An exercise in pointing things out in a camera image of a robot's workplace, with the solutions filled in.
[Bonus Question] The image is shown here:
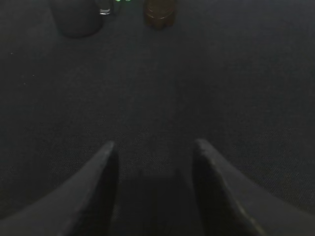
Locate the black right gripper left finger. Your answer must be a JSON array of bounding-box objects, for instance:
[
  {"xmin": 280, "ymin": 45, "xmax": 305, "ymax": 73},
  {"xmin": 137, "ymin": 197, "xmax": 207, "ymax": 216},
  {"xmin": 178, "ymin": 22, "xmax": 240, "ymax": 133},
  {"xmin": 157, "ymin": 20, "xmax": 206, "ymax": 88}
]
[{"xmin": 0, "ymin": 142, "xmax": 119, "ymax": 236}]

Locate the grey ceramic mug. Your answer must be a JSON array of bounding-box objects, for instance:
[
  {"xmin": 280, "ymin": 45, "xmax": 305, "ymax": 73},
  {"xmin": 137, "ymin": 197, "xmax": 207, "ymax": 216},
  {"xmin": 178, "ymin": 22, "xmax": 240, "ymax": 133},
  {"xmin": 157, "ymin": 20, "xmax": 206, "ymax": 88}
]
[{"xmin": 48, "ymin": 0, "xmax": 103, "ymax": 38}]

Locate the green label water bottle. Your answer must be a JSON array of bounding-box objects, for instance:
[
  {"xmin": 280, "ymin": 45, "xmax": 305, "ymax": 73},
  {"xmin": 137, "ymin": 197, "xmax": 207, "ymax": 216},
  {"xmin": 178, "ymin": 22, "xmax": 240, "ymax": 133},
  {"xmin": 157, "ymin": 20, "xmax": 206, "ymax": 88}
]
[{"xmin": 95, "ymin": 0, "xmax": 130, "ymax": 16}]

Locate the black table cloth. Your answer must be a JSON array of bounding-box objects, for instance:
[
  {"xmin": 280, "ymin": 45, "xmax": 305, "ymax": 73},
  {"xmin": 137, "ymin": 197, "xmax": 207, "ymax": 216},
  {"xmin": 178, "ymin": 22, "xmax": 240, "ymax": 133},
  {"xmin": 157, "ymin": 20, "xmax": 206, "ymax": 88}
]
[{"xmin": 0, "ymin": 0, "xmax": 315, "ymax": 236}]

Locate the brown tea drink bottle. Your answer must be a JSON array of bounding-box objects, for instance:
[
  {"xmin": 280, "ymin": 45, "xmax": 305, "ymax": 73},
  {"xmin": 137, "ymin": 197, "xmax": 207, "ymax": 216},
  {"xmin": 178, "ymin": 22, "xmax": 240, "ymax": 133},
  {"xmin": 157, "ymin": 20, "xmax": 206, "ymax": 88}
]
[{"xmin": 143, "ymin": 0, "xmax": 176, "ymax": 30}]

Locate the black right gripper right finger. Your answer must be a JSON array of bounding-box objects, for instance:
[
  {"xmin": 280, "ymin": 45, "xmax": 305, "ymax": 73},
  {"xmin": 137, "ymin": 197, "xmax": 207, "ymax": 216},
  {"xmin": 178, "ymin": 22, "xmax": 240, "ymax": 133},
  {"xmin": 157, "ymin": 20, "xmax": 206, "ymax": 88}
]
[{"xmin": 192, "ymin": 139, "xmax": 315, "ymax": 236}]

